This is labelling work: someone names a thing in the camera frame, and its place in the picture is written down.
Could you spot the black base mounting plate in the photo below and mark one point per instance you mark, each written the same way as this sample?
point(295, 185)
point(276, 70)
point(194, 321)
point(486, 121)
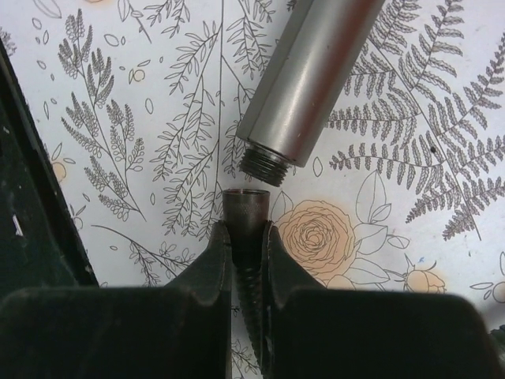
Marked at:
point(40, 244)

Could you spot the floral patterned table mat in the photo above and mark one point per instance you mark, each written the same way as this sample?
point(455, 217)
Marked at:
point(137, 104)

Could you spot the grey handheld shower head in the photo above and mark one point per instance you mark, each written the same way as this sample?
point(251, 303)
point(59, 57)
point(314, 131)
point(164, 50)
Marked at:
point(302, 82)

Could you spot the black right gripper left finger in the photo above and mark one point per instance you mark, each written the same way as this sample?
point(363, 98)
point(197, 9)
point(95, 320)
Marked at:
point(181, 330)

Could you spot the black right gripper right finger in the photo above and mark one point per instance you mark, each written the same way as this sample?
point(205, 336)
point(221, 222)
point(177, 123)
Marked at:
point(310, 331)

